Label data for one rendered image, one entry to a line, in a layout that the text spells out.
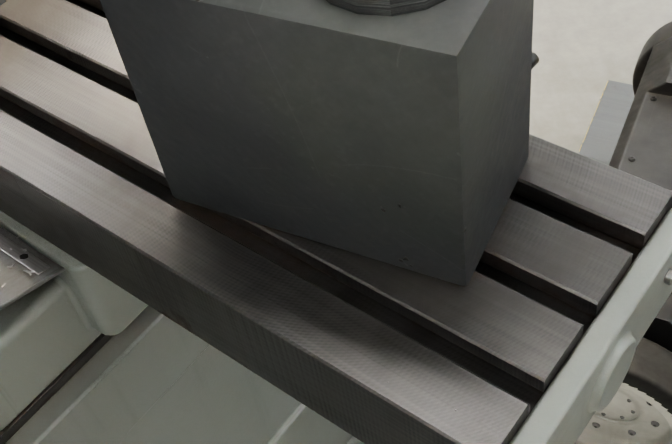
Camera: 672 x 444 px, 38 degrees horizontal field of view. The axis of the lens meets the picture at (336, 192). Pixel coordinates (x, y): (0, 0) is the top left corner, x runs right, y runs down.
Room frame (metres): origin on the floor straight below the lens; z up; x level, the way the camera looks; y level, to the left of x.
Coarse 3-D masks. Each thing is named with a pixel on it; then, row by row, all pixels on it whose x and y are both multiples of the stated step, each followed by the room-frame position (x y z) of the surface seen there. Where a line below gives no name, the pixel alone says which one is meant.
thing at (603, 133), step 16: (608, 80) 1.09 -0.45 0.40; (608, 96) 1.06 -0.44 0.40; (624, 96) 1.05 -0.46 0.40; (608, 112) 1.02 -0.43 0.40; (624, 112) 1.02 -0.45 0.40; (592, 128) 1.00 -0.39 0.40; (608, 128) 0.99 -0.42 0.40; (592, 144) 0.96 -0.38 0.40; (608, 144) 0.96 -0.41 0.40; (608, 160) 0.93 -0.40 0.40
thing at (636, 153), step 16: (656, 48) 0.95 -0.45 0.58; (656, 64) 0.91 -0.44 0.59; (656, 80) 0.87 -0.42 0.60; (640, 96) 0.86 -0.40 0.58; (656, 96) 0.85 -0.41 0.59; (640, 112) 0.83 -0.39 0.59; (656, 112) 0.82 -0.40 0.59; (624, 128) 0.82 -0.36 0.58; (640, 128) 0.80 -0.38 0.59; (656, 128) 0.80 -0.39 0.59; (624, 144) 0.78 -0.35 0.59; (640, 144) 0.77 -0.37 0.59; (656, 144) 0.77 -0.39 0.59; (624, 160) 0.75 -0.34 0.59; (640, 160) 0.75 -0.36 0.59; (656, 160) 0.74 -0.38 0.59; (640, 176) 0.72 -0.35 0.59; (656, 176) 0.72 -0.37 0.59; (656, 320) 0.52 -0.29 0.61; (656, 336) 0.52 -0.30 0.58
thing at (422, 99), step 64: (128, 0) 0.46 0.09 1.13; (192, 0) 0.43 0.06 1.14; (256, 0) 0.42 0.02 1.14; (320, 0) 0.41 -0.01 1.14; (384, 0) 0.39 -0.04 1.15; (448, 0) 0.39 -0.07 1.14; (512, 0) 0.41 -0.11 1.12; (128, 64) 0.47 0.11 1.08; (192, 64) 0.44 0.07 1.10; (256, 64) 0.41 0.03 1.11; (320, 64) 0.39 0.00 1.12; (384, 64) 0.37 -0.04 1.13; (448, 64) 0.35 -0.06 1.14; (512, 64) 0.41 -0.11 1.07; (192, 128) 0.45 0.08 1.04; (256, 128) 0.42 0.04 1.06; (320, 128) 0.40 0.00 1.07; (384, 128) 0.37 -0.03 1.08; (448, 128) 0.35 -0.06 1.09; (512, 128) 0.42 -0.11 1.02; (192, 192) 0.46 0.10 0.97; (256, 192) 0.43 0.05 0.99; (320, 192) 0.40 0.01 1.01; (384, 192) 0.38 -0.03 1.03; (448, 192) 0.35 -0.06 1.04; (384, 256) 0.38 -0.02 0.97; (448, 256) 0.35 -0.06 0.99
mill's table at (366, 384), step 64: (64, 0) 0.74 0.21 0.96; (0, 64) 0.66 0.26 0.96; (64, 64) 0.68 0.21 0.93; (0, 128) 0.58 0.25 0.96; (64, 128) 0.58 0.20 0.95; (128, 128) 0.55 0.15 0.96; (0, 192) 0.56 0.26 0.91; (64, 192) 0.50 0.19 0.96; (128, 192) 0.49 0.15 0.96; (512, 192) 0.44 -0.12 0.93; (576, 192) 0.41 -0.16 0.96; (640, 192) 0.40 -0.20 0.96; (128, 256) 0.44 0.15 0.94; (192, 256) 0.42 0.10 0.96; (256, 256) 0.41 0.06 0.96; (320, 256) 0.40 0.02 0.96; (512, 256) 0.37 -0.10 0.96; (576, 256) 0.36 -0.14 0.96; (640, 256) 0.36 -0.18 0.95; (192, 320) 0.41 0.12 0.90; (256, 320) 0.36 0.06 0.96; (320, 320) 0.35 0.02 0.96; (384, 320) 0.35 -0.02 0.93; (448, 320) 0.33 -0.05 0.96; (512, 320) 0.32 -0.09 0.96; (576, 320) 0.33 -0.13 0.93; (640, 320) 0.33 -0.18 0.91; (320, 384) 0.32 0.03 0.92; (384, 384) 0.29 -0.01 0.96; (448, 384) 0.29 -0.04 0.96; (512, 384) 0.29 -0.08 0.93; (576, 384) 0.28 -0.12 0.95
